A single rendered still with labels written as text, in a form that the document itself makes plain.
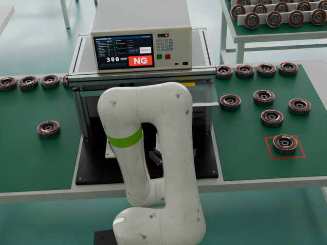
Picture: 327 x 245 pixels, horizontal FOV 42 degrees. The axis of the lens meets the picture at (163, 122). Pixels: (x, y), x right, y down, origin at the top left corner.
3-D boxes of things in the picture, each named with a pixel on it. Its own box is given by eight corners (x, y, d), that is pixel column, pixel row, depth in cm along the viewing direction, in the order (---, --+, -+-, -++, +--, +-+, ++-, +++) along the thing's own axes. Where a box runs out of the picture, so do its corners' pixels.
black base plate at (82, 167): (218, 178, 190) (218, 174, 189) (76, 185, 191) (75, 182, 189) (207, 114, 227) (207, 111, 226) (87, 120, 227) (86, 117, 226)
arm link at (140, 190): (143, 145, 133) (142, 121, 141) (107, 149, 133) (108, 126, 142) (159, 213, 157) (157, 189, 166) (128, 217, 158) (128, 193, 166)
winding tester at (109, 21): (191, 68, 194) (191, 26, 182) (97, 73, 195) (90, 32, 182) (186, 29, 225) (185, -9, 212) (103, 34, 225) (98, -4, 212)
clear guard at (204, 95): (220, 124, 179) (220, 113, 175) (163, 127, 179) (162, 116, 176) (211, 81, 205) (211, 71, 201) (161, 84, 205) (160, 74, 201)
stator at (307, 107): (297, 118, 220) (299, 112, 218) (283, 107, 228) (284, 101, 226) (314, 111, 224) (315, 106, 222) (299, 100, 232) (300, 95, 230)
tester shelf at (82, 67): (216, 78, 195) (216, 70, 192) (68, 86, 196) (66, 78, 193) (206, 34, 230) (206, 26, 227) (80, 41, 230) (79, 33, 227)
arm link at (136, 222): (167, 269, 139) (159, 232, 128) (120, 272, 140) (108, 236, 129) (167, 236, 149) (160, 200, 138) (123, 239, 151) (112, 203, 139)
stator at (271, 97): (260, 108, 228) (260, 102, 226) (249, 97, 237) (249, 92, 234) (278, 103, 231) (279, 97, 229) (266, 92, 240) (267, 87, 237)
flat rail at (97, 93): (209, 90, 198) (209, 84, 196) (77, 96, 199) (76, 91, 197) (209, 88, 199) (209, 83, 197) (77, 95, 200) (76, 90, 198)
